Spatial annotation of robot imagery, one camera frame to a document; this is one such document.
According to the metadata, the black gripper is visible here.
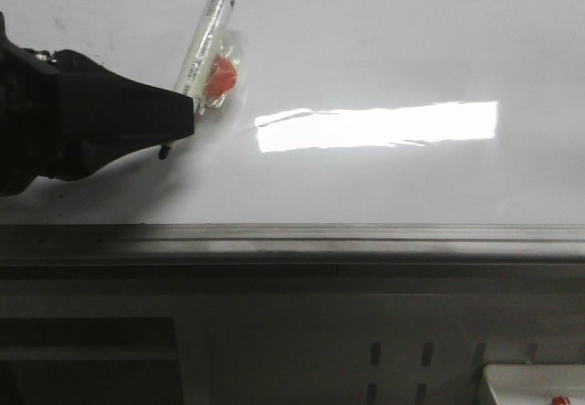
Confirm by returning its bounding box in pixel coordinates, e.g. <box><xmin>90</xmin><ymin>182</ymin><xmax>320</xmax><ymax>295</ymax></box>
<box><xmin>1</xmin><ymin>18</ymin><xmax>195</xmax><ymax>197</ymax></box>

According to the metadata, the orange magnet taped to marker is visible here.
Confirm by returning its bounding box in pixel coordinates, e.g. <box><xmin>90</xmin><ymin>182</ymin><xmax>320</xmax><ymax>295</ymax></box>
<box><xmin>196</xmin><ymin>29</ymin><xmax>246</xmax><ymax>118</ymax></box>

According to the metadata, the white whiteboard marker pen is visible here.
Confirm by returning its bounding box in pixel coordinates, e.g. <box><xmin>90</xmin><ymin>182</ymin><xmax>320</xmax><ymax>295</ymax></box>
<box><xmin>157</xmin><ymin>0</ymin><xmax>242</xmax><ymax>160</ymax></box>

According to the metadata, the white whiteboard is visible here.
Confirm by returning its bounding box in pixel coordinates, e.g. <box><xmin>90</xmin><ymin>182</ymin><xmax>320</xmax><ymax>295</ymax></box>
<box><xmin>1</xmin><ymin>0</ymin><xmax>584</xmax><ymax>225</ymax></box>

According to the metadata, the grey slotted metal panel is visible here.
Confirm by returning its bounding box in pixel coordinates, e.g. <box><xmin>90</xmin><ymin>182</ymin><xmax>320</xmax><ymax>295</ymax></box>
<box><xmin>207</xmin><ymin>294</ymin><xmax>584</xmax><ymax>404</ymax></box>

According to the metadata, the white bin with red item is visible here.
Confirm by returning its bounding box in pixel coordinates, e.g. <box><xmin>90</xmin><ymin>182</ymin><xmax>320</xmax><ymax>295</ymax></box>
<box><xmin>479</xmin><ymin>364</ymin><xmax>584</xmax><ymax>405</ymax></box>

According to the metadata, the aluminium whiteboard frame rail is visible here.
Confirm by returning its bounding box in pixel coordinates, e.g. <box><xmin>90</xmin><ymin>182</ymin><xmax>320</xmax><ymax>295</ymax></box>
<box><xmin>1</xmin><ymin>223</ymin><xmax>584</xmax><ymax>267</ymax></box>

